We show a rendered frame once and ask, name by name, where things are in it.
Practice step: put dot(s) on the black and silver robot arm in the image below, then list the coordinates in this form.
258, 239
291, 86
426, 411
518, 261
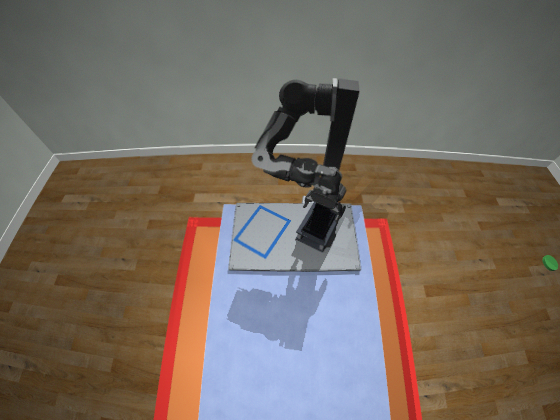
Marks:
300, 98

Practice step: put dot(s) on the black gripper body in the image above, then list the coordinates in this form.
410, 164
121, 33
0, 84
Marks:
328, 200

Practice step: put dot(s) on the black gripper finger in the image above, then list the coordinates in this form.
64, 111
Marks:
308, 199
339, 210

